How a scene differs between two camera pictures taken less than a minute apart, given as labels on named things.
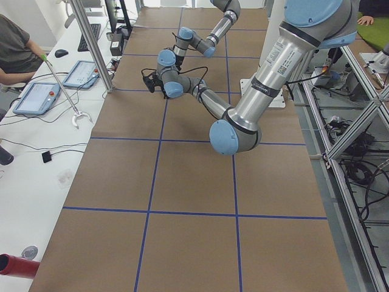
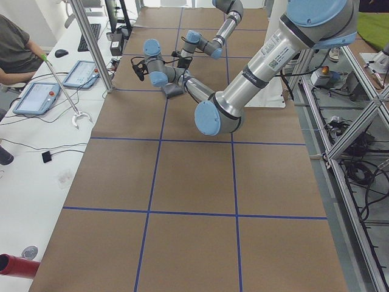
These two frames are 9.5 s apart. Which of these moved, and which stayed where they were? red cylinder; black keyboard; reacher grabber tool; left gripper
Moved: left gripper
Stayed: red cylinder; black keyboard; reacher grabber tool
